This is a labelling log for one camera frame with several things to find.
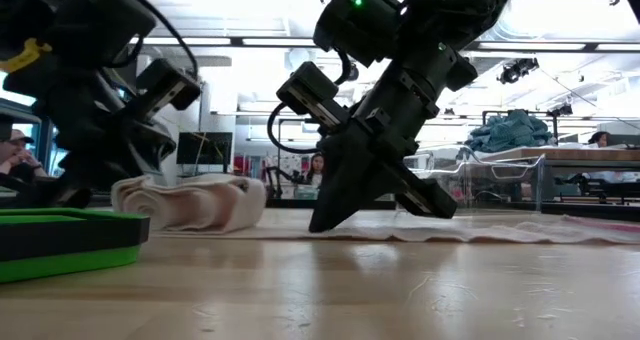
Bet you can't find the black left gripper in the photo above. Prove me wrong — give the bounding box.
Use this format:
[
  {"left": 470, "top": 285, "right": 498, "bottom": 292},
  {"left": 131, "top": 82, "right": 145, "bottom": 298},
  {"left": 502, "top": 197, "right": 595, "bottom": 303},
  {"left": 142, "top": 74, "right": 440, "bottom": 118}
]
[{"left": 2, "top": 59, "right": 177, "bottom": 209}]

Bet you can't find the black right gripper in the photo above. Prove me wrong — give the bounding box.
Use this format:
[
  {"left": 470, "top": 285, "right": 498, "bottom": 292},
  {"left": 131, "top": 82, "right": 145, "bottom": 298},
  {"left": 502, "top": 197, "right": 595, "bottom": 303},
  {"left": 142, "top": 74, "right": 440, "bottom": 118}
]
[{"left": 308, "top": 42, "right": 479, "bottom": 233}]

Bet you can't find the person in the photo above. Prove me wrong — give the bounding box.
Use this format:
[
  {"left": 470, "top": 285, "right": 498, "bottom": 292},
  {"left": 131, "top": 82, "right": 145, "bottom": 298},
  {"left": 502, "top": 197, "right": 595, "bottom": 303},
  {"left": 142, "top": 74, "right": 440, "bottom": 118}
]
[
  {"left": 0, "top": 128, "right": 50, "bottom": 194},
  {"left": 587, "top": 130, "right": 612, "bottom": 150},
  {"left": 305, "top": 152, "right": 327, "bottom": 189}
]

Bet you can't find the black computer monitor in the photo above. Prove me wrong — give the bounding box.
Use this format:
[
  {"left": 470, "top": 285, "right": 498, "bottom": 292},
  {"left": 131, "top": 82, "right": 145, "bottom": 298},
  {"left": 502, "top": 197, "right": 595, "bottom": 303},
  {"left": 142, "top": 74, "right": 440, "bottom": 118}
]
[{"left": 175, "top": 131, "right": 234, "bottom": 166}]

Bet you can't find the green and black square tray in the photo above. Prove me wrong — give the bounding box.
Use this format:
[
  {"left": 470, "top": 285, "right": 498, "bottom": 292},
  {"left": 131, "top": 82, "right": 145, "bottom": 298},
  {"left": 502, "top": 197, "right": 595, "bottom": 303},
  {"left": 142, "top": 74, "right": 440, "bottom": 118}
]
[{"left": 0, "top": 207, "right": 151, "bottom": 285}]

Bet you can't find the red object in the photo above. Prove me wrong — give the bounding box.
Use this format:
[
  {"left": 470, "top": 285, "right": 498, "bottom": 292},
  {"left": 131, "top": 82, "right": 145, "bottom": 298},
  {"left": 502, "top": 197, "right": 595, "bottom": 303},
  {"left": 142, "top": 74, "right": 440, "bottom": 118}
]
[{"left": 232, "top": 154, "right": 251, "bottom": 179}]

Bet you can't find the ceiling light strip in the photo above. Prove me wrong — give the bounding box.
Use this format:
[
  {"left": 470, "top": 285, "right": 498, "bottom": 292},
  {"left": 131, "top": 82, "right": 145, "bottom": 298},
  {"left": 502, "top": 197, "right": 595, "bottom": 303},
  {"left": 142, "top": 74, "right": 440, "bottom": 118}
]
[
  {"left": 130, "top": 36, "right": 232, "bottom": 47},
  {"left": 242, "top": 37, "right": 317, "bottom": 48},
  {"left": 478, "top": 41, "right": 587, "bottom": 52},
  {"left": 594, "top": 42, "right": 640, "bottom": 52}
]

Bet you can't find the yellow tag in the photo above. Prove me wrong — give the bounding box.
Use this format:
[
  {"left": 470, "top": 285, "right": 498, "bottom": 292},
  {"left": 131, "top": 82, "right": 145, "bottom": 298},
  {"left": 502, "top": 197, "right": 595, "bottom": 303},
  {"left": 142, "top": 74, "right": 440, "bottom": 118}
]
[{"left": 0, "top": 37, "right": 52, "bottom": 75}]

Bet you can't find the clear plastic bin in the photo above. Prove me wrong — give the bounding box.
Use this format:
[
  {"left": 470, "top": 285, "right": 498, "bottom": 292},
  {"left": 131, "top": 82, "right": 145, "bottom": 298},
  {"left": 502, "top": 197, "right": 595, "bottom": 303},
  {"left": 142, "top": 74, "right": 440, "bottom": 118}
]
[{"left": 399, "top": 143, "right": 546, "bottom": 214}]

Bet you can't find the blue cloth pile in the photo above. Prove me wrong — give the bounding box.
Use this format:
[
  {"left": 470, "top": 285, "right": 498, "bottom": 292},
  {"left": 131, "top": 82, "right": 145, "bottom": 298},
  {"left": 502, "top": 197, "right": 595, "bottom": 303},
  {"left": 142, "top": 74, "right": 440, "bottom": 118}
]
[{"left": 464, "top": 108, "right": 557, "bottom": 154}]

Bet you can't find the black ceiling spotlight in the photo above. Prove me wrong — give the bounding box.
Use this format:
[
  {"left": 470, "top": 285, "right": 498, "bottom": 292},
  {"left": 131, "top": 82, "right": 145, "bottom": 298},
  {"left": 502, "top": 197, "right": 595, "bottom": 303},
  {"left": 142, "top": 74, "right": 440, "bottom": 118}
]
[
  {"left": 547, "top": 102, "right": 575, "bottom": 118},
  {"left": 497, "top": 57, "right": 540, "bottom": 85}
]

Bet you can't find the workbench with wooden top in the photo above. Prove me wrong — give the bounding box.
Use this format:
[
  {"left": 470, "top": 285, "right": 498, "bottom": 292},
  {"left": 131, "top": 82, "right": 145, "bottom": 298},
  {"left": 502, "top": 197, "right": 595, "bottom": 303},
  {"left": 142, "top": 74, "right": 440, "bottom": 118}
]
[{"left": 474, "top": 146, "right": 640, "bottom": 204}]

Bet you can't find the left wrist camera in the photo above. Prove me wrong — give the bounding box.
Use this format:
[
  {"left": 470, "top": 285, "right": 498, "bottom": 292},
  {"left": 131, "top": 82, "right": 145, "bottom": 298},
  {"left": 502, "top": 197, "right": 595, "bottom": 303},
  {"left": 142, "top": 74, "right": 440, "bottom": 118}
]
[{"left": 136, "top": 58, "right": 202, "bottom": 127}]

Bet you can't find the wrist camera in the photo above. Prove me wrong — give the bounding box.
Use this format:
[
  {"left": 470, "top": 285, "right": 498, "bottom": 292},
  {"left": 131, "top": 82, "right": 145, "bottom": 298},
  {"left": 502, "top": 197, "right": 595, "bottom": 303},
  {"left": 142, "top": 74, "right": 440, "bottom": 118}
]
[
  {"left": 136, "top": 58, "right": 202, "bottom": 127},
  {"left": 275, "top": 60, "right": 352, "bottom": 132}
]

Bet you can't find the black right camera cable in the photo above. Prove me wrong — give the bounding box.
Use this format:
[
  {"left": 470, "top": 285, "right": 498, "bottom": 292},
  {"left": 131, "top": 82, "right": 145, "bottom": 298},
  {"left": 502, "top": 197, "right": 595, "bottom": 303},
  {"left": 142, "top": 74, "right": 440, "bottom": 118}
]
[{"left": 266, "top": 47, "right": 356, "bottom": 155}]

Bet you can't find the black camera cable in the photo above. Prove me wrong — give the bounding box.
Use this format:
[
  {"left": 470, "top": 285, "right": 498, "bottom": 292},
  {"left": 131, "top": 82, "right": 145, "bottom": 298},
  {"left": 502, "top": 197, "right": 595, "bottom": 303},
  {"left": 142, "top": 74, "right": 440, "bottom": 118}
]
[
  {"left": 266, "top": 47, "right": 356, "bottom": 155},
  {"left": 113, "top": 0, "right": 200, "bottom": 79}
]

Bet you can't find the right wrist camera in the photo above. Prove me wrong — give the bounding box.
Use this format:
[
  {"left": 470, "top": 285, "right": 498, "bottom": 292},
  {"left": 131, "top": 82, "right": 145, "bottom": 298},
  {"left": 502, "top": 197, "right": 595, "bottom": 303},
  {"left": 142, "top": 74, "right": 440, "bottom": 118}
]
[{"left": 275, "top": 60, "right": 352, "bottom": 132}]

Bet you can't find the black left camera cable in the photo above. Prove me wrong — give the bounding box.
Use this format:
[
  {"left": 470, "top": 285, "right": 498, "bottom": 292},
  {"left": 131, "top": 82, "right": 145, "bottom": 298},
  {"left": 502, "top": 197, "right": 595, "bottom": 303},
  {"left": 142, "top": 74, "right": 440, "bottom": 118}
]
[{"left": 113, "top": 0, "right": 200, "bottom": 79}]

